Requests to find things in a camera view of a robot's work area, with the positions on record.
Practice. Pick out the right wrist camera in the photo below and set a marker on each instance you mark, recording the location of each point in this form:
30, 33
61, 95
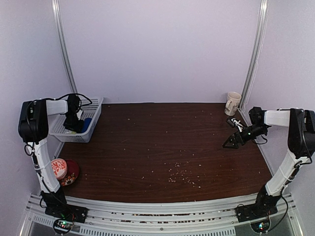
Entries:
234, 123

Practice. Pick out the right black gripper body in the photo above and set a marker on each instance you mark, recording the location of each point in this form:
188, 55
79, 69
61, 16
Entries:
256, 131

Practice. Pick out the dark red floral bowl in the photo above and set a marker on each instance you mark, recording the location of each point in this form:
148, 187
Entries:
72, 174

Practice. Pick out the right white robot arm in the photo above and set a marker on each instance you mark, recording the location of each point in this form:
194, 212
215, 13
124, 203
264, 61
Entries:
300, 148

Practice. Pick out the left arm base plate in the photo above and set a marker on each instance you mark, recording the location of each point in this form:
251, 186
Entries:
68, 212

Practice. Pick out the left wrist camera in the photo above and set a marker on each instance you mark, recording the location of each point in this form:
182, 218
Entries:
79, 114

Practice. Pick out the cream ceramic mug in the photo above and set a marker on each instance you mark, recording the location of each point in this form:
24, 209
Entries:
232, 104

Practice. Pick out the right aluminium frame post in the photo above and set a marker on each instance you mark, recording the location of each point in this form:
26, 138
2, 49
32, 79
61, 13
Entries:
257, 46

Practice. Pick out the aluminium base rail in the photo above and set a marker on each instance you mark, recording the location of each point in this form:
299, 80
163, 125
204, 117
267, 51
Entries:
203, 218

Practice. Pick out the red white patterned bowl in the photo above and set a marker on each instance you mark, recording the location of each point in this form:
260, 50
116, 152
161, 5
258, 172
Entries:
59, 167

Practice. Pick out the left aluminium frame post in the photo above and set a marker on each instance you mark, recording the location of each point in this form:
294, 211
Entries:
65, 56

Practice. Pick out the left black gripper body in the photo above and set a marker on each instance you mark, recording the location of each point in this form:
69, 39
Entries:
71, 122

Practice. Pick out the white plastic basket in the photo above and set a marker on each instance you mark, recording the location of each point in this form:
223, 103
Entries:
57, 129

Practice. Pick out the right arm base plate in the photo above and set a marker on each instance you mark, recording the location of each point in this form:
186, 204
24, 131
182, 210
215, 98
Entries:
254, 211

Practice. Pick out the aluminium frame post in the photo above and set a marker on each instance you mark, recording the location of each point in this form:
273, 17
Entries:
65, 56
257, 46

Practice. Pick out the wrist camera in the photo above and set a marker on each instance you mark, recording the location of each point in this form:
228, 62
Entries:
234, 123
79, 114

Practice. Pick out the blue towel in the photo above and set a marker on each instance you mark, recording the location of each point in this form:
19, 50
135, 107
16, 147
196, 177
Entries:
86, 124

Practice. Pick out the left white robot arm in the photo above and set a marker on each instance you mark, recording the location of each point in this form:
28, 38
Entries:
33, 128

